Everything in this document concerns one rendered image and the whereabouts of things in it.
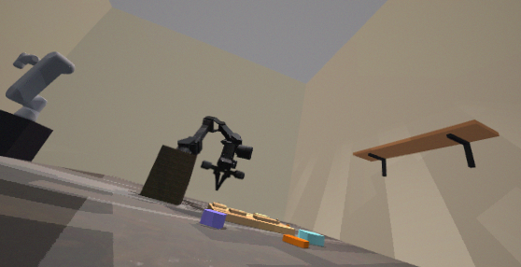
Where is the light blue flat block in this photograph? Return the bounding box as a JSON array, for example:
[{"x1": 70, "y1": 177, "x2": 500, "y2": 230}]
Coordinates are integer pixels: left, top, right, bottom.
[{"x1": 298, "y1": 230, "x2": 325, "y2": 246}]

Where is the purple block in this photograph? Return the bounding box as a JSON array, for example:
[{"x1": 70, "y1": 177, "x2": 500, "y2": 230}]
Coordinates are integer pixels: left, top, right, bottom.
[{"x1": 200, "y1": 209, "x2": 227, "y2": 229}]

